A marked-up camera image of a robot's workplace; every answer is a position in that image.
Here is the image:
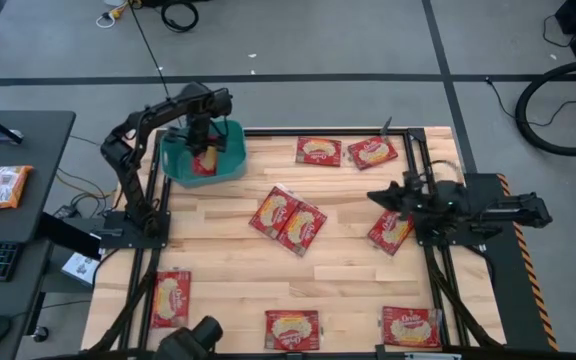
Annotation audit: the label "white and yellow cable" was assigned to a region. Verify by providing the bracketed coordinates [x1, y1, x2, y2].
[95, 0, 135, 29]

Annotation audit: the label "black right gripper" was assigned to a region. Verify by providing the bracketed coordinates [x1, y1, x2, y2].
[366, 180, 428, 221]

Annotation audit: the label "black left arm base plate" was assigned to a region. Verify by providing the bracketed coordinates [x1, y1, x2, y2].
[98, 209, 172, 250]

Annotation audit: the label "long thin black cable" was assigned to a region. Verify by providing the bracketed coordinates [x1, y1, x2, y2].
[127, 3, 185, 127]

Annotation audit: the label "red Orville popcorn bag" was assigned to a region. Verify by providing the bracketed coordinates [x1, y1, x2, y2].
[381, 305, 443, 349]
[192, 145, 219, 178]
[248, 184, 303, 240]
[294, 136, 343, 168]
[276, 201, 328, 258]
[346, 135, 400, 172]
[366, 209, 416, 257]
[264, 309, 321, 352]
[150, 269, 192, 330]

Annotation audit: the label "black aluminium rig frame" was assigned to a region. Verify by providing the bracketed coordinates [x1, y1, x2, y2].
[90, 127, 504, 360]

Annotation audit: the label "black cylindrical object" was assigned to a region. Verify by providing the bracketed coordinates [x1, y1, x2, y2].
[152, 315, 225, 360]

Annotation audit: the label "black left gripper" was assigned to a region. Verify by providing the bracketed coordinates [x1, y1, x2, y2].
[185, 112, 229, 155]

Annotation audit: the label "large orange snack bag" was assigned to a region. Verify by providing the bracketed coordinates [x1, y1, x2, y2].
[0, 165, 35, 214]

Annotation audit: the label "black desk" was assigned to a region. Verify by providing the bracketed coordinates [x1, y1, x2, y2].
[0, 109, 77, 360]

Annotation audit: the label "teal plastic basket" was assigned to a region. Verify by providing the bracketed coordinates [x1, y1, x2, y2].
[160, 119, 248, 189]

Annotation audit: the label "coiled black cable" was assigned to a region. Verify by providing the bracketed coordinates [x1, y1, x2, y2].
[160, 0, 200, 34]

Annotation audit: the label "thin black floor cable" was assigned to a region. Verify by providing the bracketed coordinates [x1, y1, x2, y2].
[485, 76, 576, 129]

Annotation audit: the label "black platform with hazard stripe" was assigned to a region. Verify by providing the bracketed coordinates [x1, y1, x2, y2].
[462, 172, 560, 352]

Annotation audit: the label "black power strip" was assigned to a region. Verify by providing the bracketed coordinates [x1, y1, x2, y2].
[52, 203, 82, 222]

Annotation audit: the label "black equipment case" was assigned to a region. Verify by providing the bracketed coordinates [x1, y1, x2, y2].
[140, 0, 212, 8]

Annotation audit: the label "thick black hose ring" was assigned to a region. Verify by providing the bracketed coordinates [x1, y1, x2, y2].
[514, 57, 576, 157]

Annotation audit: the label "small white box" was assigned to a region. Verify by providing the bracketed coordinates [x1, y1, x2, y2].
[61, 251, 101, 288]

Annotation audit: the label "orange and black cable bundle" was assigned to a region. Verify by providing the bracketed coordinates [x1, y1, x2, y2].
[55, 167, 119, 211]

